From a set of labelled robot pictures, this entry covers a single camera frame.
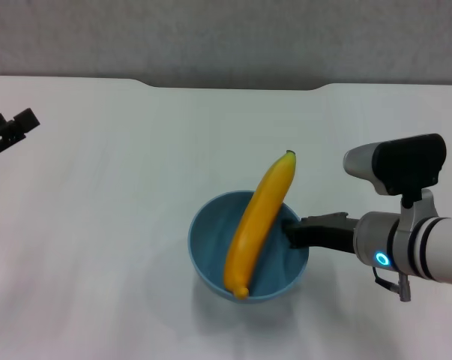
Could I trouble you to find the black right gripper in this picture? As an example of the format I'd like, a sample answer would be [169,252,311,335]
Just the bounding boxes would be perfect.
[283,212,360,258]

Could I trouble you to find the yellow plastic banana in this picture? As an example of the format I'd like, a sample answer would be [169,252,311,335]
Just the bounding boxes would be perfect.
[223,149,298,300]

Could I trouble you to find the blue plastic bowl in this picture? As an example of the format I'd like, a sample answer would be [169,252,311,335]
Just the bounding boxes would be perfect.
[187,190,310,304]

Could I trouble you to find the white table cover cloth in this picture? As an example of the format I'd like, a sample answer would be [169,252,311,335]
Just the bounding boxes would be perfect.
[0,76,452,360]

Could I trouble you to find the grey connector with black cable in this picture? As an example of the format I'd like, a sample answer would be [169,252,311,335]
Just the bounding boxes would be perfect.
[373,266,412,302]

